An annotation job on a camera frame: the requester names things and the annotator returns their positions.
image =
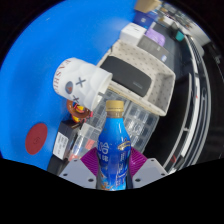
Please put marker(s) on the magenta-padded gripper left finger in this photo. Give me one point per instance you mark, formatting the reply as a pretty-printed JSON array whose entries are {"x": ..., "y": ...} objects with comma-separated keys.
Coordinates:
[{"x": 77, "y": 171}]

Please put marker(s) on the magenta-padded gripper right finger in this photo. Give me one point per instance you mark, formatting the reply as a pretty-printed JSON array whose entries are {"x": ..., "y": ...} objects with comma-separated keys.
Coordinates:
[{"x": 149, "y": 171}]

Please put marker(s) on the blue drink bottle gold cap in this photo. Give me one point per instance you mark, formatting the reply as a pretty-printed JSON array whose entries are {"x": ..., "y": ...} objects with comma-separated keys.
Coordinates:
[{"x": 113, "y": 150}]

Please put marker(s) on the black box with white label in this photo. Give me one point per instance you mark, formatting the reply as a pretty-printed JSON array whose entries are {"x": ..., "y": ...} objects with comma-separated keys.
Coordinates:
[{"x": 63, "y": 143}]

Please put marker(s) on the clear box of coloured parts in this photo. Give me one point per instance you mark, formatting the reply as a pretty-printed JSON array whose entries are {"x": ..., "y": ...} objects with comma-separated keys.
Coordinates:
[{"x": 85, "y": 140}]

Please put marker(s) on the flat round red coaster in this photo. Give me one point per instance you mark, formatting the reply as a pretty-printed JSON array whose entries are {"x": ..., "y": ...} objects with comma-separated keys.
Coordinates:
[{"x": 36, "y": 139}]

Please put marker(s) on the yellow multimeter with red leads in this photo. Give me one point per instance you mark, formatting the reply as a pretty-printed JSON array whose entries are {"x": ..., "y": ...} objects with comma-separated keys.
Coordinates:
[{"x": 78, "y": 111}]

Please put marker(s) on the beige perforated storage basket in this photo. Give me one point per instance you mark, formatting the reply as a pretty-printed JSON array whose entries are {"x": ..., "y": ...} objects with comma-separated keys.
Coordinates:
[{"x": 160, "y": 90}]

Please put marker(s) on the black overhead shelf unit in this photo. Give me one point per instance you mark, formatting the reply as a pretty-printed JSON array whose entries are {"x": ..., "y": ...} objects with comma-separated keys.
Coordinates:
[{"x": 190, "y": 100}]

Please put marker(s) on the white printed mug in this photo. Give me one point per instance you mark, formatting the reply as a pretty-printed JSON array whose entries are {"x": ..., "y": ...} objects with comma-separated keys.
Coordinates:
[{"x": 80, "y": 78}]

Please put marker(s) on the black flat pouch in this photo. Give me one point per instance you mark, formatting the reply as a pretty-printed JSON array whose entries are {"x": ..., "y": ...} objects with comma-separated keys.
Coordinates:
[{"x": 128, "y": 75}]

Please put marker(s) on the dark grey flat box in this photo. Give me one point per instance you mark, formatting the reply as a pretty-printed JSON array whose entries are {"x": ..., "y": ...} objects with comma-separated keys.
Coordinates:
[{"x": 153, "y": 48}]

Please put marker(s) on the purple package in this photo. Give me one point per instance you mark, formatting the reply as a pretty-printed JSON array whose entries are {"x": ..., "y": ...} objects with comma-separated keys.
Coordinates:
[{"x": 156, "y": 36}]

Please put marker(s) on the small white box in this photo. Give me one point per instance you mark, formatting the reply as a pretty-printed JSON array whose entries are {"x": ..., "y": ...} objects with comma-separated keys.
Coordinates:
[{"x": 132, "y": 33}]

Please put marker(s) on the blue box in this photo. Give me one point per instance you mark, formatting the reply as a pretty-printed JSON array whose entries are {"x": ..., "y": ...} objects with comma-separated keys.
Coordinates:
[{"x": 145, "y": 19}]

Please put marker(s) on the brown cardboard box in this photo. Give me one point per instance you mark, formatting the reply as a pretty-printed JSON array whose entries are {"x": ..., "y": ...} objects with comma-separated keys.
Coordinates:
[{"x": 146, "y": 5}]

